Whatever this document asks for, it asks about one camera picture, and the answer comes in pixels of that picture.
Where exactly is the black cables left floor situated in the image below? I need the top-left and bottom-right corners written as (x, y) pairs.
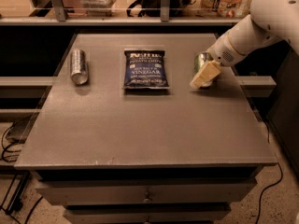
top-left (0, 115), bottom-right (45, 224)

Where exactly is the silver redbull can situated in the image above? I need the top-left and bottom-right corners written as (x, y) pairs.
top-left (70, 49), bottom-right (89, 85)

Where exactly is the lower drawer with knob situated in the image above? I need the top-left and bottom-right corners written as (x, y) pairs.
top-left (64, 207), bottom-right (230, 224)

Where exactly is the black bag on shelf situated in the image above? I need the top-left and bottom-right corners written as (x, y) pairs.
top-left (126, 0), bottom-right (196, 17)

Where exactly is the black cable right floor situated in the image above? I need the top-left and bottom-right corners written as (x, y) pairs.
top-left (254, 121), bottom-right (284, 224)

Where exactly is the clear plastic container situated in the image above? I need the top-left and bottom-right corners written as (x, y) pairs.
top-left (78, 0), bottom-right (117, 17)

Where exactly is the upper drawer with knob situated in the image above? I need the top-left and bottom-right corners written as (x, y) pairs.
top-left (36, 178), bottom-right (256, 206)

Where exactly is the grey drawer cabinet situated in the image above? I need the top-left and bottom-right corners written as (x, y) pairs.
top-left (16, 34), bottom-right (276, 211)

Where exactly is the grey metal shelf rail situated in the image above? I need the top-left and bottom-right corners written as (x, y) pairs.
top-left (0, 0), bottom-right (239, 26)

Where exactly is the colourful snack bag on shelf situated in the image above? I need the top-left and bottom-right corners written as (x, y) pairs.
top-left (197, 0), bottom-right (252, 18)

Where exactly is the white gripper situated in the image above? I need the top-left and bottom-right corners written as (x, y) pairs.
top-left (190, 35), bottom-right (246, 89)

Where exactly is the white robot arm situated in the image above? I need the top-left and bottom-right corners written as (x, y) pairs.
top-left (190, 0), bottom-right (299, 89)

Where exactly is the green soda can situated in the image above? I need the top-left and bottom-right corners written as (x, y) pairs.
top-left (194, 51), bottom-right (212, 73)

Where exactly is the blue potato chips bag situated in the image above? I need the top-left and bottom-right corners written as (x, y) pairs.
top-left (123, 49), bottom-right (169, 89)

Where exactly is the drawer with knob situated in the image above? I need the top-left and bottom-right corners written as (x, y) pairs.
top-left (64, 207), bottom-right (230, 224)
top-left (36, 178), bottom-right (256, 206)

